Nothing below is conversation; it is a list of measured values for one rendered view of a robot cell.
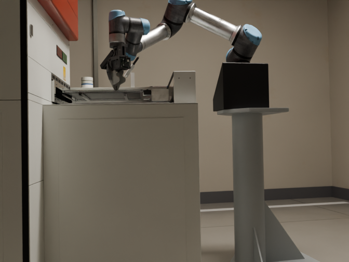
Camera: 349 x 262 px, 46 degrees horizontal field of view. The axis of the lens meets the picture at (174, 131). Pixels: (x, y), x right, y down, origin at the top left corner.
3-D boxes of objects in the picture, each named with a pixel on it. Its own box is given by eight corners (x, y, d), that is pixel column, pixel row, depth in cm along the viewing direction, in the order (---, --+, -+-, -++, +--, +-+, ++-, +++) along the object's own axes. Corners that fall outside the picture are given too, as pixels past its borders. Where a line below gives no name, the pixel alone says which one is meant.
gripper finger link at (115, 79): (117, 89, 187) (117, 68, 187) (109, 90, 190) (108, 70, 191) (122, 89, 189) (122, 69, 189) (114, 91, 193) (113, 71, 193)
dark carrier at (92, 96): (64, 92, 189) (64, 91, 189) (77, 100, 223) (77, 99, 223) (139, 91, 191) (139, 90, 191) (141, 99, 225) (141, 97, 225)
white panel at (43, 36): (21, 99, 145) (19, -14, 146) (65, 114, 226) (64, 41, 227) (29, 99, 145) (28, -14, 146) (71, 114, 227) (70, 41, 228)
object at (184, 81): (174, 104, 175) (173, 70, 175) (167, 113, 230) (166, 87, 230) (196, 103, 176) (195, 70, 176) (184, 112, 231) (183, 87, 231)
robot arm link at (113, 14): (129, 10, 190) (111, 8, 187) (129, 34, 190) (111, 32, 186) (123, 15, 197) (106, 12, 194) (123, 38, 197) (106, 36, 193)
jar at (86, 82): (80, 92, 249) (80, 76, 250) (82, 93, 256) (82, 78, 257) (92, 92, 250) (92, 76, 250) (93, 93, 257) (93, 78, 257)
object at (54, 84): (50, 101, 182) (50, 80, 182) (69, 109, 226) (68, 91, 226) (54, 101, 182) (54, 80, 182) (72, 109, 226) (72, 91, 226)
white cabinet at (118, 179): (44, 313, 163) (42, 105, 165) (82, 249, 259) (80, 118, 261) (206, 305, 168) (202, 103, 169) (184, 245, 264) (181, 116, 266)
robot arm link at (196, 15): (254, 53, 232) (167, 11, 235) (266, 30, 223) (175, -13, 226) (250, 62, 223) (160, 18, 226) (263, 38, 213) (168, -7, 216)
